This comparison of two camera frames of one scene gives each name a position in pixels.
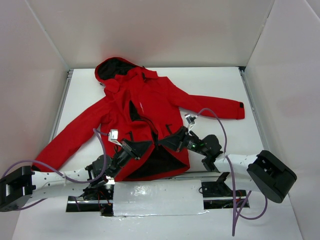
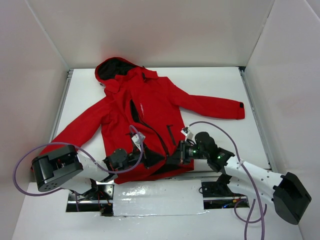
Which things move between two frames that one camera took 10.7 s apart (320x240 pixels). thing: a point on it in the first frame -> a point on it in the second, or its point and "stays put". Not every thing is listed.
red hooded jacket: [138, 105] stays put
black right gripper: [180, 139] -> [180, 152]
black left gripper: [131, 149] -> [146, 157]
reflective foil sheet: [158, 197] stays put
